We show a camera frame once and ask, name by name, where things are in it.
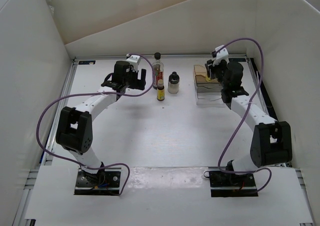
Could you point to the white powder shaker jar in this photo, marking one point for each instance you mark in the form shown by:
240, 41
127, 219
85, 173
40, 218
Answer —
173, 83

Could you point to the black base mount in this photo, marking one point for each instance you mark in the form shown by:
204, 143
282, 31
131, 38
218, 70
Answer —
226, 185
105, 183

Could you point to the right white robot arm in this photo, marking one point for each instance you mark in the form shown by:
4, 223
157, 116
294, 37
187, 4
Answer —
271, 141

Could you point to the left blue table sticker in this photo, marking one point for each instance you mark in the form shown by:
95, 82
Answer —
89, 62

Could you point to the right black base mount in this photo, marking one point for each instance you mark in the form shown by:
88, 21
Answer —
226, 185

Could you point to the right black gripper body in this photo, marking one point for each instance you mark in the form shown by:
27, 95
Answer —
220, 72

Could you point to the tall dark sauce bottle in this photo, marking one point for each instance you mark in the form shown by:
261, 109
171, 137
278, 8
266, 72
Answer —
158, 69

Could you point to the small yellow label bottle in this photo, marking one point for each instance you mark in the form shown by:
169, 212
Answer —
160, 90

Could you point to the clear tiered organizer rack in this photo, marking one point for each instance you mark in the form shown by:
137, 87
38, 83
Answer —
206, 94

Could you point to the blue table sticker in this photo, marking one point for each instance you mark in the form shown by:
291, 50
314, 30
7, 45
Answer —
237, 59
89, 62

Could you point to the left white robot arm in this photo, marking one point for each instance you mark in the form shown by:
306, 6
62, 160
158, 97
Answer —
75, 126

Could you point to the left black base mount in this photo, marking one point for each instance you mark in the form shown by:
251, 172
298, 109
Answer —
105, 183

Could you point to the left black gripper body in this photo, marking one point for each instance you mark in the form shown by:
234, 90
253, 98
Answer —
132, 81

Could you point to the right blue table sticker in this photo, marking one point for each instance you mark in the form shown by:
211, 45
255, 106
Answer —
237, 59

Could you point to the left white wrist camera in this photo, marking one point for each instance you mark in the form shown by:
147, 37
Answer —
133, 59

